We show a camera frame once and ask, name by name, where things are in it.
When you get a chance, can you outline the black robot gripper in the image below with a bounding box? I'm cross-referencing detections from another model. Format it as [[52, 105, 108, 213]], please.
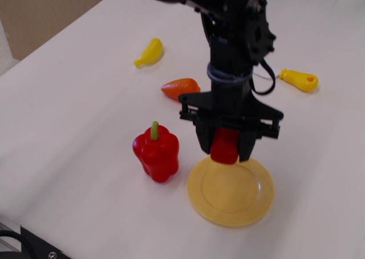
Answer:
[[179, 81, 283, 162]]

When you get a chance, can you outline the red toy sushi piece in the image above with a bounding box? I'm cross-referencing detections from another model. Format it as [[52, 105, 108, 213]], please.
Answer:
[[210, 128, 240, 165]]

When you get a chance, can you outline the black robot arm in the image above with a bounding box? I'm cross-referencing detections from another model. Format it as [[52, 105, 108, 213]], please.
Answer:
[[158, 0, 283, 164]]

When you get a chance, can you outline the yellow plastic plate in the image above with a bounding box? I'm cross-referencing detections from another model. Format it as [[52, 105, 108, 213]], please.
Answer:
[[187, 157, 274, 227]]

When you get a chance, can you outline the red toy bell pepper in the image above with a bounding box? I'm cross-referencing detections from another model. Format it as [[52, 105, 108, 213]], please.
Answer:
[[132, 121, 180, 183]]

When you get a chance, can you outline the orange toy carrot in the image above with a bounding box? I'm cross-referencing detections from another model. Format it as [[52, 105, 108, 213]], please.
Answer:
[[161, 78, 201, 100]]

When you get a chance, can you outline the yellow toy banana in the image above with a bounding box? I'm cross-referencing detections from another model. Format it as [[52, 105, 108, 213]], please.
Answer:
[[133, 38, 164, 68]]

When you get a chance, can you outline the toy knife yellow handle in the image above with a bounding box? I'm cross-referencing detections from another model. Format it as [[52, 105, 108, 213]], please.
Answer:
[[252, 68, 319, 92]]

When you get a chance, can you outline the black corner bracket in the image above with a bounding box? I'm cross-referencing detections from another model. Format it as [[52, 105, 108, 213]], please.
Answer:
[[21, 227, 71, 259]]

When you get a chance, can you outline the aluminium table frame rail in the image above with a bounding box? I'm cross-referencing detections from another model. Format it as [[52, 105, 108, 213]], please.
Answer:
[[1, 216, 21, 246]]

